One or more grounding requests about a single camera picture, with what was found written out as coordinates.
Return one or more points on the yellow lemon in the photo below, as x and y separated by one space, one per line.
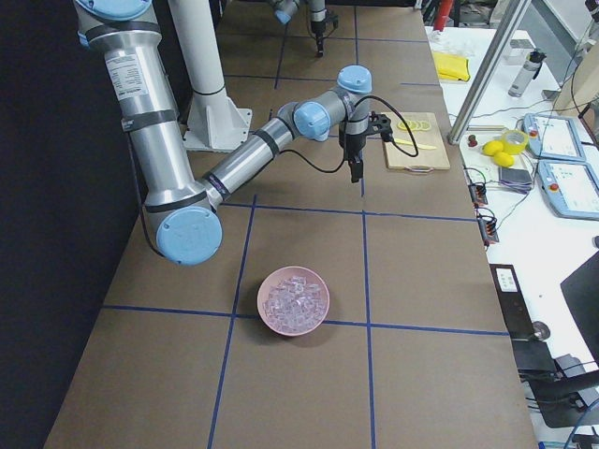
503 159
492 147

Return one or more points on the upper teach pendant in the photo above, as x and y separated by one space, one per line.
553 137

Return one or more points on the yellow cloth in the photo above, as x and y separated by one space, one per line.
451 66

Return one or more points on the yellow tape roll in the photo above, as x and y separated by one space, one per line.
514 141

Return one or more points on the teach pendant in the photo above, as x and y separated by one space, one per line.
553 137
571 188

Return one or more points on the black monitor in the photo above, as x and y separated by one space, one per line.
580 291

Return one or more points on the pink bowl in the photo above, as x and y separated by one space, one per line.
284 273

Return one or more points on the white camera pole mount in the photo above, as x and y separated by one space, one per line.
214 122

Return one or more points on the lower teach pendant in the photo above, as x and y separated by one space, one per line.
571 188

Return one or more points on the pile of clear ice cubes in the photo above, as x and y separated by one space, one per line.
295 306

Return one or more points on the clear plastic bag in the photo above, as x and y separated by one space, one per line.
445 43

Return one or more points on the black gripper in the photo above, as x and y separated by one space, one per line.
352 143
317 24

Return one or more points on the red circuit board lower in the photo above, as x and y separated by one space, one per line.
487 227

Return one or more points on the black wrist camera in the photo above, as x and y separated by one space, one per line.
332 20
380 124

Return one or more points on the red circuit board upper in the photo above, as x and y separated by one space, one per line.
478 192

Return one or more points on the yellow plastic knife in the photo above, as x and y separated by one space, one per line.
421 146

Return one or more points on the aluminium frame post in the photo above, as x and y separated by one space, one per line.
511 20

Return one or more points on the red circuit board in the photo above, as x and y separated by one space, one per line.
487 227
478 192

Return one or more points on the bamboo cutting board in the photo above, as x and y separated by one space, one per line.
407 158

